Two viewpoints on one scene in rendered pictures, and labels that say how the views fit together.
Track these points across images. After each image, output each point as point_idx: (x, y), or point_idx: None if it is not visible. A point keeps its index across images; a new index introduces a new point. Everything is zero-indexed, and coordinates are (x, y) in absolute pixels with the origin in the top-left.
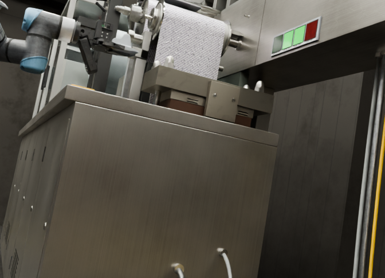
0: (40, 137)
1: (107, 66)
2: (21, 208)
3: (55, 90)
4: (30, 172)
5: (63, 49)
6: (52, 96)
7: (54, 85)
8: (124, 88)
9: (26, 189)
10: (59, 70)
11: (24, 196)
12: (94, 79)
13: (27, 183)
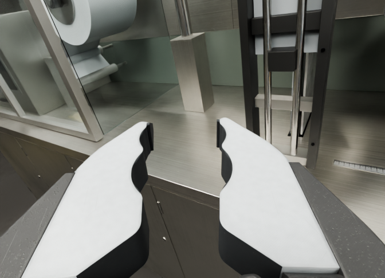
0: (207, 211)
1: (327, 77)
2: (165, 245)
3: (81, 97)
4: (164, 222)
5: (47, 26)
6: (85, 107)
7: (76, 91)
8: (304, 87)
9: (165, 234)
10: (67, 65)
11: (171, 241)
12: (321, 115)
13: (162, 228)
